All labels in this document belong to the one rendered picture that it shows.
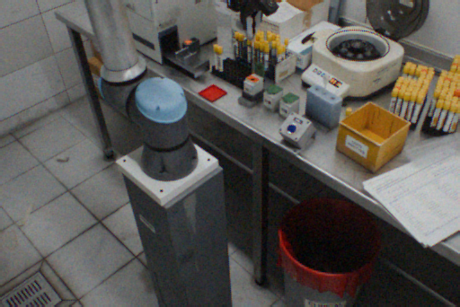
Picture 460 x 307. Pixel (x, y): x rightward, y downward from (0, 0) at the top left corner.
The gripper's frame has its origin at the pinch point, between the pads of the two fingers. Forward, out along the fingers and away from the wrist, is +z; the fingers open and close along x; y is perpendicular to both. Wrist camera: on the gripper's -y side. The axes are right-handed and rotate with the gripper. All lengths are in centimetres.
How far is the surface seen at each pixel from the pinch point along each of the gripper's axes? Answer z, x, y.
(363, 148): 11.5, 9.0, -47.3
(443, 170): 16, -2, -65
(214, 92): 17.3, 12.0, 6.2
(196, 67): 12.0, 11.1, 15.3
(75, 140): 105, 17, 127
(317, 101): 9.7, 2.6, -27.6
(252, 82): 10.0, 7.3, -6.3
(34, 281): 106, 81, 57
